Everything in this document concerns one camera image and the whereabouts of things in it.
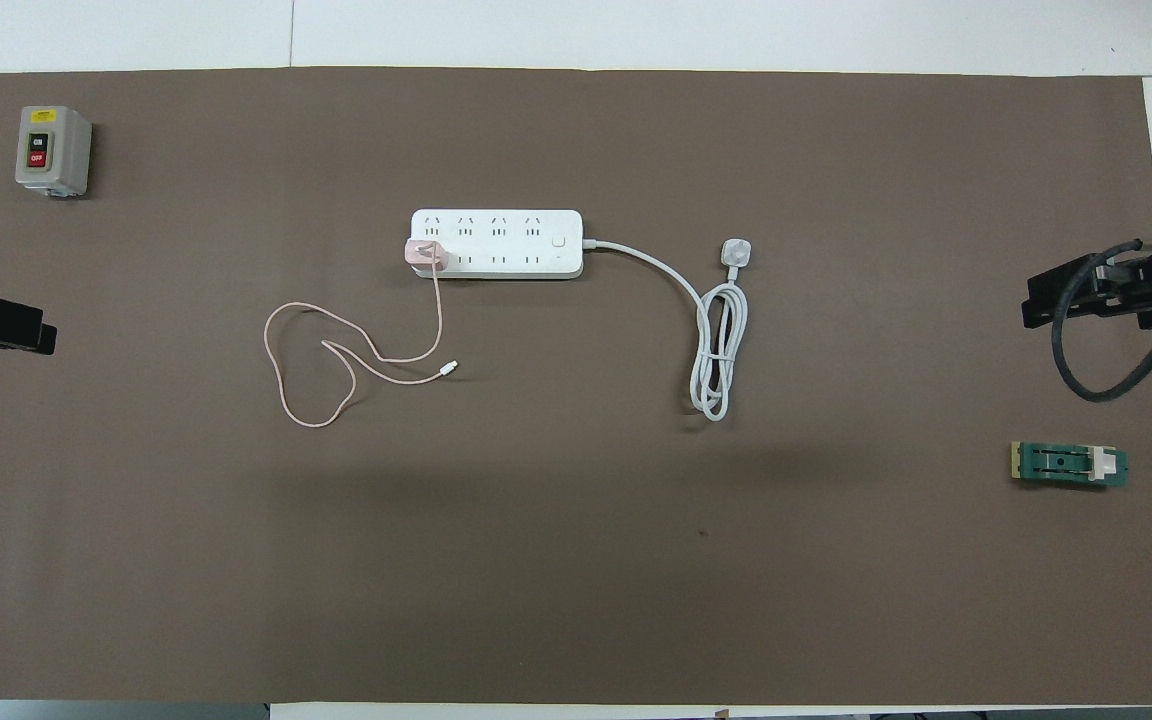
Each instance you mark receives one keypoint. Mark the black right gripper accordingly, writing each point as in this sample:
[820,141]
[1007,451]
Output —
[1046,295]

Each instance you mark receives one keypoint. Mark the pink charger adapter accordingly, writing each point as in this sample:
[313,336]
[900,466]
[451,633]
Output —
[424,255]

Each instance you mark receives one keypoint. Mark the white power strip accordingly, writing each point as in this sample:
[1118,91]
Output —
[496,245]

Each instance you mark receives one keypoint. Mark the brown table mat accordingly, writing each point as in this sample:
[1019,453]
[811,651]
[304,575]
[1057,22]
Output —
[576,560]

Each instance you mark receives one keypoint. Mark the green knife switch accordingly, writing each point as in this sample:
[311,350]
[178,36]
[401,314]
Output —
[1061,465]

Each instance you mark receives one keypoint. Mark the grey on-off switch box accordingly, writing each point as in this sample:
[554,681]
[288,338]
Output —
[51,150]

